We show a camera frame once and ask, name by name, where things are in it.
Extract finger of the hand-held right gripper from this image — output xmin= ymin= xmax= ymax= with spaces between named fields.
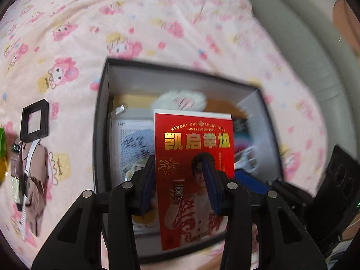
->
xmin=235 ymin=169 xmax=313 ymax=224

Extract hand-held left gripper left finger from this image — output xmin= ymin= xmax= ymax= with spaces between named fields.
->
xmin=31 ymin=155 xmax=157 ymax=270

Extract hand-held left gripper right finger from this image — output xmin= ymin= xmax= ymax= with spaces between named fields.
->
xmin=201 ymin=157 xmax=328 ymax=270

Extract clear plastic printed packet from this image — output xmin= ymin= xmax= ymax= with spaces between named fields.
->
xmin=110 ymin=117 xmax=158 ymax=231

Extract red printed card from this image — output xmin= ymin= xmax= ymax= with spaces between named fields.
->
xmin=154 ymin=109 xmax=235 ymax=251

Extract black cardboard box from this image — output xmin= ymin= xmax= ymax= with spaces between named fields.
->
xmin=93 ymin=58 xmax=284 ymax=265

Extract brown grey sachet packet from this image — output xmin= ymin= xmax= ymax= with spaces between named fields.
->
xmin=11 ymin=139 xmax=50 ymax=237

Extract green yellow corn packet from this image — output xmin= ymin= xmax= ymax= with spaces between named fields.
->
xmin=0 ymin=127 xmax=9 ymax=187

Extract dark colourful packet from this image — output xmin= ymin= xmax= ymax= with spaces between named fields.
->
xmin=233 ymin=117 xmax=255 ymax=154

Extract tan kraft envelope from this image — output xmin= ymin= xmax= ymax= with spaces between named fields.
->
xmin=112 ymin=94 xmax=248 ymax=120

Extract white fluffy paw plush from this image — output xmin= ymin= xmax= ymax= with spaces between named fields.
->
xmin=155 ymin=89 xmax=208 ymax=112

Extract beige padded headboard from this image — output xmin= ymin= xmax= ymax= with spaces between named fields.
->
xmin=246 ymin=0 xmax=360 ymax=126

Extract pink printed blanket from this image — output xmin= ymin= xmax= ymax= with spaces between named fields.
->
xmin=0 ymin=0 xmax=338 ymax=270

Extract white strap with holes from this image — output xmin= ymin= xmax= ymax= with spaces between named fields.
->
xmin=20 ymin=139 xmax=40 ymax=238

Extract black square frame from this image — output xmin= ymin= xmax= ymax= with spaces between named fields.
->
xmin=20 ymin=99 xmax=50 ymax=143

